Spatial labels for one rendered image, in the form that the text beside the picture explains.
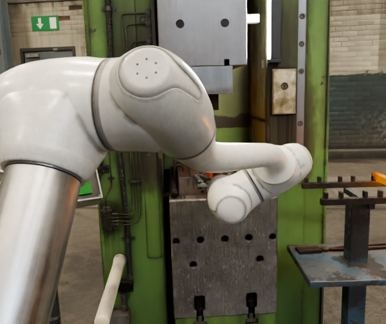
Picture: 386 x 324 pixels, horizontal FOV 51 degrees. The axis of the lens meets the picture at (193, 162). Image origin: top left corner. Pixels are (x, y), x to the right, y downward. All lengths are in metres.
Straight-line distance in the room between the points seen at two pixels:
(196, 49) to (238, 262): 0.76
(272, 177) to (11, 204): 0.64
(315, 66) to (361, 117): 6.00
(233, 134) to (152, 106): 1.45
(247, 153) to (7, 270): 0.50
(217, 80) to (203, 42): 0.13
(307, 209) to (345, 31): 6.04
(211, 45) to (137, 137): 0.92
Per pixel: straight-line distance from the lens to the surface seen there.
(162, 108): 0.48
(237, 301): 1.56
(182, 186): 1.44
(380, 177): 1.55
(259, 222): 1.45
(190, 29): 1.42
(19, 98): 0.57
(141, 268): 1.70
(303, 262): 1.46
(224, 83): 1.41
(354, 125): 7.60
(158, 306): 1.77
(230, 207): 0.98
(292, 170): 1.01
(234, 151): 0.79
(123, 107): 0.49
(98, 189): 1.31
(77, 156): 0.54
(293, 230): 1.71
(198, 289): 1.52
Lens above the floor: 1.29
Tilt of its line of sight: 10 degrees down
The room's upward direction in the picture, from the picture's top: 2 degrees counter-clockwise
